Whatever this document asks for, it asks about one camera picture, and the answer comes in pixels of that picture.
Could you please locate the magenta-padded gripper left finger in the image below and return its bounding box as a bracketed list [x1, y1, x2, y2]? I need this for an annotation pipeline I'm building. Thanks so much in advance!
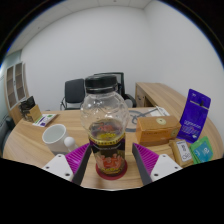
[41, 142, 92, 185]

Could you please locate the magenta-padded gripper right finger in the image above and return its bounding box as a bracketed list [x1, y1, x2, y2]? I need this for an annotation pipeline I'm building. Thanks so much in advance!
[132, 143, 184, 186]

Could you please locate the clear black-capped drink bottle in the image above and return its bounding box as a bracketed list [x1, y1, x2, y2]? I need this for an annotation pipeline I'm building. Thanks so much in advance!
[79, 74, 130, 176]

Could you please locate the small tan packet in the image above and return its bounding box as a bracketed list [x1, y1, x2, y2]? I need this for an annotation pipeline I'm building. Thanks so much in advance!
[168, 139, 194, 168]

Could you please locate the white and grey mug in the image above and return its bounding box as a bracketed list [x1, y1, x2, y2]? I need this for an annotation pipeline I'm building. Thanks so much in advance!
[41, 123, 79, 155]

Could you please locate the orange-brown cardboard box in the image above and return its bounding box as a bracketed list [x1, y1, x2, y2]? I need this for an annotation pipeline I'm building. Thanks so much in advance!
[135, 115, 182, 147]

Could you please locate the green flat packet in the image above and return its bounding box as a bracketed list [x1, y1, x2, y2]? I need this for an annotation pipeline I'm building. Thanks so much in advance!
[189, 135, 214, 165]

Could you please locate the white leaflet with green print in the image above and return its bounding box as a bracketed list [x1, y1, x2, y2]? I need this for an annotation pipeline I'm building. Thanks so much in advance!
[32, 113, 58, 128]

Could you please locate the purple standing pouch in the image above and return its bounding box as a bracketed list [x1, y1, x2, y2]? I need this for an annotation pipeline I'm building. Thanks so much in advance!
[176, 88, 212, 144]

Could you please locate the dark armchair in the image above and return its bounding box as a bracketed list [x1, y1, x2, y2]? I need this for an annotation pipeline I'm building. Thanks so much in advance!
[0, 116, 16, 156]

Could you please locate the black mesh office chair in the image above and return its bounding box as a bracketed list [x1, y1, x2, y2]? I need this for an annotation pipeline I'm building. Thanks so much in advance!
[93, 71, 138, 109]

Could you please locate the black padded office chair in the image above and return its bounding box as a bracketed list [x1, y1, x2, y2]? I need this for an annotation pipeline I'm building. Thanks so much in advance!
[59, 78, 86, 111]

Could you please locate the wooden shelf cabinet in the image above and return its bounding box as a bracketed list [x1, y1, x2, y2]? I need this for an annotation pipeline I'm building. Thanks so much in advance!
[3, 61, 30, 125]

